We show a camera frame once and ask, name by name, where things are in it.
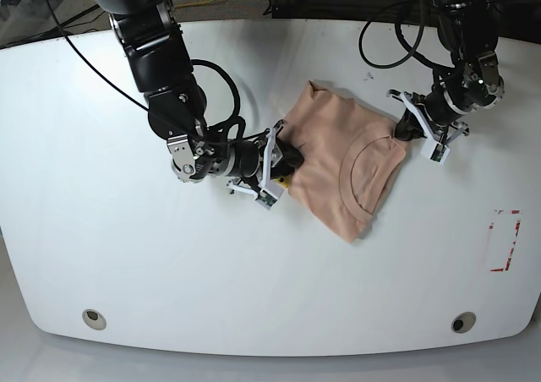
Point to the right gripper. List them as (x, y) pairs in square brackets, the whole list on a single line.
[(193, 161)]

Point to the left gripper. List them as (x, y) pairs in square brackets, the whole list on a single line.
[(455, 92)]

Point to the peach T-shirt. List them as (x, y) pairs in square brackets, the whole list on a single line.
[(351, 157)]

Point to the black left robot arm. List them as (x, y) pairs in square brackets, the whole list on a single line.
[(467, 31)]

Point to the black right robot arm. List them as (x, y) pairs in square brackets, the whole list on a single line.
[(163, 72)]

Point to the red tape marking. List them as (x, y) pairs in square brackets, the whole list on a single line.
[(501, 240)]

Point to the right table grommet hole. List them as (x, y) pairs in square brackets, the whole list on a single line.
[(463, 323)]

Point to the table grommet hole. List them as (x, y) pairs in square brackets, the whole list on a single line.
[(463, 323), (94, 320)]

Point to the left table grommet hole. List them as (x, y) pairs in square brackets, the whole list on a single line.
[(94, 320)]

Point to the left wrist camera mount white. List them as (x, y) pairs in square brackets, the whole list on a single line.
[(437, 140)]

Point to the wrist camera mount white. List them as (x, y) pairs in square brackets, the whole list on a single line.
[(437, 140), (264, 190)]

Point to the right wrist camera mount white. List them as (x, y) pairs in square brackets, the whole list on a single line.
[(264, 190)]

